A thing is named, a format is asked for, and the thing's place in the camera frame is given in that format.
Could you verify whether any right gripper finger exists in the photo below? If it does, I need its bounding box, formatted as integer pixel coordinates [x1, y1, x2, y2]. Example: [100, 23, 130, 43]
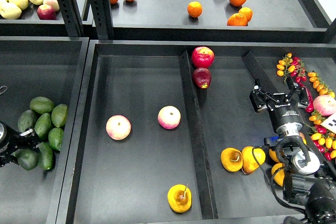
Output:
[286, 77, 310, 108]
[249, 78, 275, 112]

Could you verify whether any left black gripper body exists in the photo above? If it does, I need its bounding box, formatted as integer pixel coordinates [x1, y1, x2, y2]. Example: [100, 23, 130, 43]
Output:
[1, 122, 21, 161]

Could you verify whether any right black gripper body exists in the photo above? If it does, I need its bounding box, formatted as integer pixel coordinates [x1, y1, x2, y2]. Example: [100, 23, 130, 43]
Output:
[267, 93, 306, 133]

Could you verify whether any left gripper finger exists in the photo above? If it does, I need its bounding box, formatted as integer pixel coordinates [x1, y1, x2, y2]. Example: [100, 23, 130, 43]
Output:
[17, 127, 40, 151]
[0, 154, 19, 167]

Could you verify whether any dark green avocado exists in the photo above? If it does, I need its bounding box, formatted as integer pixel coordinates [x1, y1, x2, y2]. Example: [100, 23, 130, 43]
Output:
[16, 149, 39, 171]

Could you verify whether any yellow pear with stem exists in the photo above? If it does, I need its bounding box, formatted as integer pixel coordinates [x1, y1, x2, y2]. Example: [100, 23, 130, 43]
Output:
[167, 184, 192, 214]

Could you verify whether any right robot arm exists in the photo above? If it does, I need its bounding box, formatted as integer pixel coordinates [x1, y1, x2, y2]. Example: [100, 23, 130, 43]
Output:
[249, 79, 335, 223]

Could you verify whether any yellow pear under arm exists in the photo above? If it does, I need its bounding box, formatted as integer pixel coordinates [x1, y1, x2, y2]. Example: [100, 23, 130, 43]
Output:
[269, 149, 281, 163]

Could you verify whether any yellow pear stem up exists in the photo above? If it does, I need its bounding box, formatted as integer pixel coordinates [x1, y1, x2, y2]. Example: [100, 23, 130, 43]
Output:
[220, 147, 243, 172]

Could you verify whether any pale yellow pear shelf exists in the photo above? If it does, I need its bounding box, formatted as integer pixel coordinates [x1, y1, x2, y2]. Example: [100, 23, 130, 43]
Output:
[0, 3, 22, 19]

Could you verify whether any black tray divider right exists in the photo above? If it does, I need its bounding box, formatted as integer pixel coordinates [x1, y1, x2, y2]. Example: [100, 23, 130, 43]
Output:
[242, 51, 278, 94]

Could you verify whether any black tray divider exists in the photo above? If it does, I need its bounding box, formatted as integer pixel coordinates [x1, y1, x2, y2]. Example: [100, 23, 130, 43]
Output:
[178, 51, 218, 220]
[242, 51, 278, 94]

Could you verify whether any red chili pepper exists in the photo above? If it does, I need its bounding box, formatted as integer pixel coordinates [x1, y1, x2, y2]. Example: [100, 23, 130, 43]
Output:
[299, 82, 314, 113]

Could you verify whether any red cherry tomato cluster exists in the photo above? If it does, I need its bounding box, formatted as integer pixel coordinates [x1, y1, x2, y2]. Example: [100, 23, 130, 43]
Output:
[289, 57, 307, 83]

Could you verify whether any pink apple right bin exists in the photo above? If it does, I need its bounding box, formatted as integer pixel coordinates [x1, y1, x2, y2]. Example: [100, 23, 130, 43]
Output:
[313, 94, 335, 116]

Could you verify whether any orange cherry tomato cluster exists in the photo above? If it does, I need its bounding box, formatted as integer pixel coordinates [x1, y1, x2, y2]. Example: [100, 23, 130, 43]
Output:
[276, 53, 295, 77]

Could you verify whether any white marker tag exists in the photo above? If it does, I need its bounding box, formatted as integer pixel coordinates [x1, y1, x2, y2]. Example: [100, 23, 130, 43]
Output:
[321, 113, 336, 133]

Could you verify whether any mixed cherry tomatoes lower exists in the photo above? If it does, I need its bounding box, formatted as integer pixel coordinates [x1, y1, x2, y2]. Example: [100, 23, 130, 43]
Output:
[308, 110, 335, 161]

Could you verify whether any dark red apple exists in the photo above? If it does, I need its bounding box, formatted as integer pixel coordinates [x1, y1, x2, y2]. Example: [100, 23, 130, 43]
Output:
[192, 68, 212, 89]

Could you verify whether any bright red apple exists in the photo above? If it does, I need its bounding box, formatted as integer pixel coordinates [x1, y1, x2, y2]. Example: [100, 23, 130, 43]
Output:
[191, 46, 215, 69]

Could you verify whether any black left tray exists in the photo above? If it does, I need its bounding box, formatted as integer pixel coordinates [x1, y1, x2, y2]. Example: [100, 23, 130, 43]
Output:
[1, 36, 88, 223]

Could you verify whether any orange front right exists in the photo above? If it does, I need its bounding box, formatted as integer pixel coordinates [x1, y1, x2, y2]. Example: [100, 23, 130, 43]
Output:
[227, 13, 248, 26]

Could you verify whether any orange right small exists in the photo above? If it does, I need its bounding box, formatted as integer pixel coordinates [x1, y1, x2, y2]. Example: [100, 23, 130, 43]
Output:
[238, 7, 253, 22]

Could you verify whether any pink apple left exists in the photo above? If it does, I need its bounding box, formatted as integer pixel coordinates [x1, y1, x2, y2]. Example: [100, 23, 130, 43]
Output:
[106, 115, 131, 141]

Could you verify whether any pink apple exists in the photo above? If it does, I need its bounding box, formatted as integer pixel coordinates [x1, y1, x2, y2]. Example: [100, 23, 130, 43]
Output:
[157, 105, 181, 130]
[106, 115, 131, 141]

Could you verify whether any pink apple centre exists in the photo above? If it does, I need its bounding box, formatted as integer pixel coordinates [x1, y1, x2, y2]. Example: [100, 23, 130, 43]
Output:
[157, 105, 181, 130]

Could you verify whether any orange centre shelf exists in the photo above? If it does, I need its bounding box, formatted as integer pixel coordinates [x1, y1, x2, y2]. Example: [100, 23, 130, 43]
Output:
[187, 1, 203, 18]

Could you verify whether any black tray divider left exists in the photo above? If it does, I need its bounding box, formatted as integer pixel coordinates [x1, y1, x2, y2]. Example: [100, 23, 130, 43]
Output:
[178, 51, 218, 220]

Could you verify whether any red apple on shelf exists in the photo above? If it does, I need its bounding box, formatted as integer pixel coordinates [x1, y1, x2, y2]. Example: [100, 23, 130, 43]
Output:
[37, 4, 57, 20]

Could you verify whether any orange cherry tomato string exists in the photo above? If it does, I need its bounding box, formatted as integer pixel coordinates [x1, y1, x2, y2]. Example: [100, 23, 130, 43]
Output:
[307, 71, 335, 99]

